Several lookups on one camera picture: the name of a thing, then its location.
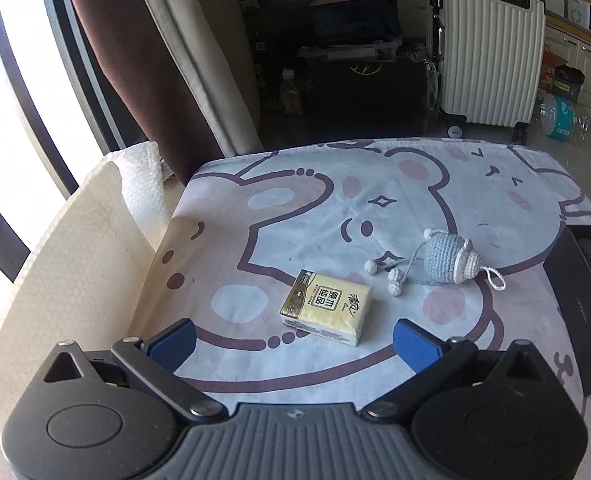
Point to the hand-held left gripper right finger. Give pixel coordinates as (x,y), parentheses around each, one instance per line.
(415,345)

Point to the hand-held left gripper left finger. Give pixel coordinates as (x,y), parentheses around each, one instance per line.
(175,345)

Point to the yellow tissue pack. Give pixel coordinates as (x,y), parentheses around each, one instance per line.
(325,310)

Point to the black cardboard box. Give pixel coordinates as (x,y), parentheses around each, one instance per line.
(575,310)

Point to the grey crochet mouse doll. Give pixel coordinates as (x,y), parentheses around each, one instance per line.
(445,260)

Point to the white foam sheet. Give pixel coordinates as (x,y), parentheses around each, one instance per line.
(75,260)

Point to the bear printed blanket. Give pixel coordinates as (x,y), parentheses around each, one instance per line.
(300,210)

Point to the black suitcase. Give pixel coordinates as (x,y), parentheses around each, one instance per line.
(365,95)

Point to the clear plastic bottle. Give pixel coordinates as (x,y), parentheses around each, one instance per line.
(290,92)

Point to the beige curtain lining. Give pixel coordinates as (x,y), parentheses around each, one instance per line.
(200,60)

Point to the brown curtain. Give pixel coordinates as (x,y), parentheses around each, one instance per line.
(125,60)

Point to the white ribbed suitcase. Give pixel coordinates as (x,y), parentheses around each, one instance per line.
(490,60)

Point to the black trash bag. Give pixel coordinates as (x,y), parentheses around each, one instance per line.
(570,85)

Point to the red cardboard box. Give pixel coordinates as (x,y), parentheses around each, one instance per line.
(553,67)

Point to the dark blue bag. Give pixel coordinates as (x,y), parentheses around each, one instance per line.
(355,22)

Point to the cream kitchen cabinets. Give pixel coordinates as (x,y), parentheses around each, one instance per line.
(590,65)

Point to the white countertop appliance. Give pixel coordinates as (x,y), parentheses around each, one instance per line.
(581,12)

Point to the black window frame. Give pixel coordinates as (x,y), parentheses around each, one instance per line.
(65,85)

